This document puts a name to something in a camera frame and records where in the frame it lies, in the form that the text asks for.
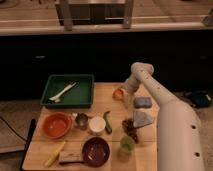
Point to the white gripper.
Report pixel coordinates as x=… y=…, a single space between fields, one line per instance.
x=130 y=86

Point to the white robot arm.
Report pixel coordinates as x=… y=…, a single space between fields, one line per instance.
x=178 y=126

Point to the dark purple bowl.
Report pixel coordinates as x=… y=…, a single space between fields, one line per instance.
x=95 y=152

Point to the red orange bowl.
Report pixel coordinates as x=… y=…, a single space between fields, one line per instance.
x=56 y=125

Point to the blue sponge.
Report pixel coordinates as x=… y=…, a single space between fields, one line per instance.
x=142 y=102

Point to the grey blue folded cloth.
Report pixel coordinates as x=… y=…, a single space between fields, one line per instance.
x=141 y=119

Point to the bunch of dark grapes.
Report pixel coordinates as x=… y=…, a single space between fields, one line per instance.
x=129 y=129

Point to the white round container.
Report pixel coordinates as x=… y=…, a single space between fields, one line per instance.
x=97 y=125

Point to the green plastic tray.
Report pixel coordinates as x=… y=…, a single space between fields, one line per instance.
x=80 y=96

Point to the green translucent cup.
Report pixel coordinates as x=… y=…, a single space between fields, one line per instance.
x=127 y=145

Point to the small metal measuring cup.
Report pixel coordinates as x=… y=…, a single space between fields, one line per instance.
x=81 y=120

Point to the white brush in tray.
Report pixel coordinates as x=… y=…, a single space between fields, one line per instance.
x=56 y=98

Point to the wooden block brush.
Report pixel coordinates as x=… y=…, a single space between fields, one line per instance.
x=68 y=157

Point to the yellow banana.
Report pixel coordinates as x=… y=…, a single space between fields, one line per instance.
x=54 y=155

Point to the wooden chair legs background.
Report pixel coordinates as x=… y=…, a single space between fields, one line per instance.
x=94 y=12

